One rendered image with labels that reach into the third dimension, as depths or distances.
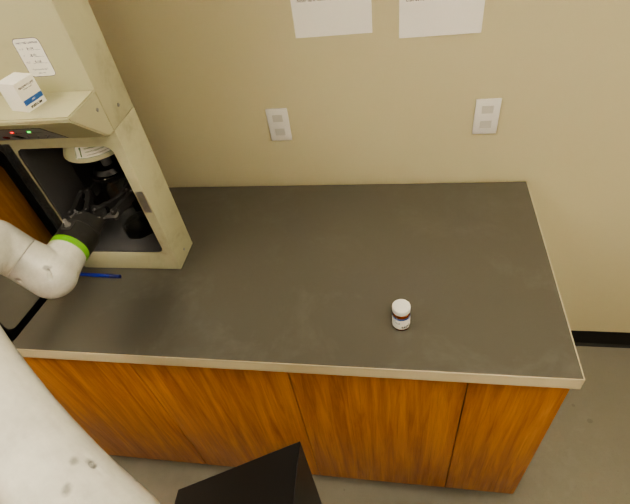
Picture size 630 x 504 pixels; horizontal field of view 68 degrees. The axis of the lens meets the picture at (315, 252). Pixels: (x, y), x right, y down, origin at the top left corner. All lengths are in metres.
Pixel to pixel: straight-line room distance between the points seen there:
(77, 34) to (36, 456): 0.81
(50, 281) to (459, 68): 1.16
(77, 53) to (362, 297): 0.85
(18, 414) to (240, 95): 1.14
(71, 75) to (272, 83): 0.58
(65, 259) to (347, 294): 0.69
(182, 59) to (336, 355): 0.96
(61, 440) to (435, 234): 1.10
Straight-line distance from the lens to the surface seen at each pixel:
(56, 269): 1.17
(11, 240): 1.18
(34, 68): 1.20
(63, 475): 0.60
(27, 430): 0.62
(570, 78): 1.52
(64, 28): 1.12
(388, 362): 1.14
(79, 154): 1.31
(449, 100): 1.48
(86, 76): 1.14
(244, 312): 1.28
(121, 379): 1.53
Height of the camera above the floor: 1.91
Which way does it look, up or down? 45 degrees down
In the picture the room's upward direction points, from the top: 10 degrees counter-clockwise
